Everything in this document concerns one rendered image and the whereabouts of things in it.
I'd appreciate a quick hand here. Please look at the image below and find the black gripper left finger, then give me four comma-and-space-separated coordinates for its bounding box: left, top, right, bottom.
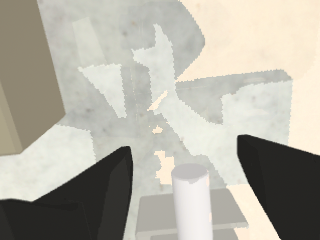
0, 146, 133, 240

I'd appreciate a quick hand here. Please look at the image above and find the grey cylinder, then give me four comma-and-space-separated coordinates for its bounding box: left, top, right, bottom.
171, 163, 214, 240

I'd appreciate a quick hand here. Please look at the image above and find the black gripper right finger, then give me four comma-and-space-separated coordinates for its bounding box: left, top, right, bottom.
236, 134, 320, 240

